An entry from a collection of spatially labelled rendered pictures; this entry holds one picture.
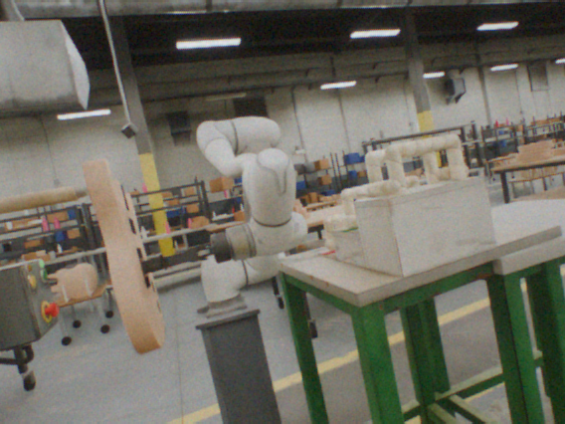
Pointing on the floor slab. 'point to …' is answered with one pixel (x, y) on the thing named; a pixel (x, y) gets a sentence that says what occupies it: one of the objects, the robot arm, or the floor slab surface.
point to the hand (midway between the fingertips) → (145, 267)
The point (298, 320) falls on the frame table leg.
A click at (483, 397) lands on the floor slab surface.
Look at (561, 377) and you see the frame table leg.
